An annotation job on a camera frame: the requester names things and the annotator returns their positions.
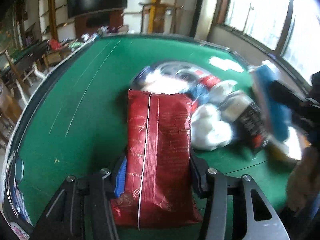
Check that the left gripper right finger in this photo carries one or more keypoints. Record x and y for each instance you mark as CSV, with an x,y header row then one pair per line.
x,y
253,215

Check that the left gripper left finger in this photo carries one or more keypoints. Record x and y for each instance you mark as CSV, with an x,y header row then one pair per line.
x,y
79,200

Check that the blue knitted cloth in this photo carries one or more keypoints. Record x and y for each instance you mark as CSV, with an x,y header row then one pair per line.
x,y
277,115

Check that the black snack package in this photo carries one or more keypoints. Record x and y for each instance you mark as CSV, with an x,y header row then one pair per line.
x,y
244,116

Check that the red snack bag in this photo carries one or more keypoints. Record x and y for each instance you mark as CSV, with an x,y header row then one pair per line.
x,y
157,192

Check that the white cloth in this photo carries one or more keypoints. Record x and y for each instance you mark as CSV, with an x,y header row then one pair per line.
x,y
208,130

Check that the person right hand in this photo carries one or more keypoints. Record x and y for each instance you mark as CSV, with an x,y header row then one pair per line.
x,y
303,182

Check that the white paper sheet right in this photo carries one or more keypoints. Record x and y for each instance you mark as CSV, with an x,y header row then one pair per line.
x,y
225,64

